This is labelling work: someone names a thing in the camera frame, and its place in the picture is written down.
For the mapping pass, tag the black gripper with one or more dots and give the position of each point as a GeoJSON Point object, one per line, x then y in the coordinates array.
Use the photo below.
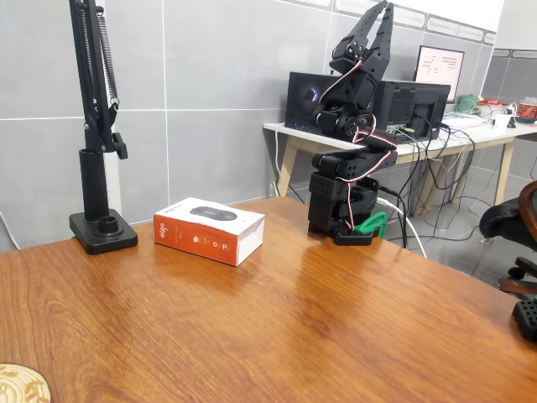
{"type": "Point", "coordinates": [371, 58]}

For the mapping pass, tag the orange white mouse box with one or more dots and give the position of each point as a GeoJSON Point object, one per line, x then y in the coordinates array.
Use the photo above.
{"type": "Point", "coordinates": [205, 235]}

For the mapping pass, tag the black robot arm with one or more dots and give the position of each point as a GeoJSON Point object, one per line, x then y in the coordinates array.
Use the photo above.
{"type": "Point", "coordinates": [356, 163]}

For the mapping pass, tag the black computer case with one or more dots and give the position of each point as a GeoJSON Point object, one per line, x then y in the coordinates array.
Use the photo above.
{"type": "Point", "coordinates": [398, 107]}

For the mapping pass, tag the computer monitor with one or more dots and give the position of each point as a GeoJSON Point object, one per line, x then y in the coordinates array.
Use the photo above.
{"type": "Point", "coordinates": [440, 71]}

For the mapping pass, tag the green bag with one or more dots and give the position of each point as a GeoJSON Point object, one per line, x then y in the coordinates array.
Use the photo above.
{"type": "Point", "coordinates": [466, 104]}

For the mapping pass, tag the white desk wooden legs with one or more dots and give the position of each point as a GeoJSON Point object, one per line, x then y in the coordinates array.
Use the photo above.
{"type": "Point", "coordinates": [478, 136]}

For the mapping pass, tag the white cup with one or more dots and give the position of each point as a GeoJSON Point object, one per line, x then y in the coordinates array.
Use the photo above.
{"type": "Point", "coordinates": [502, 121]}

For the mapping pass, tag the red tin can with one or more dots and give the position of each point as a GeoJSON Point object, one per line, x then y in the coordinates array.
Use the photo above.
{"type": "Point", "coordinates": [528, 110]}

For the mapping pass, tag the green table clamp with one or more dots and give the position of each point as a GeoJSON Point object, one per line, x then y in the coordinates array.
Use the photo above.
{"type": "Point", "coordinates": [371, 224]}

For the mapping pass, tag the black office chair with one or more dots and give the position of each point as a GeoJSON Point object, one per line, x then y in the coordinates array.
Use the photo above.
{"type": "Point", "coordinates": [505, 222]}

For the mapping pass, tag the black perforated block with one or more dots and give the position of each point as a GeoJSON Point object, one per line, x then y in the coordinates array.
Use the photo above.
{"type": "Point", "coordinates": [526, 317]}

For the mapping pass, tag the round wooden coaster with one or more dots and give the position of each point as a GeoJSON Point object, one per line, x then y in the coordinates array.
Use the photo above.
{"type": "Point", "coordinates": [21, 384]}

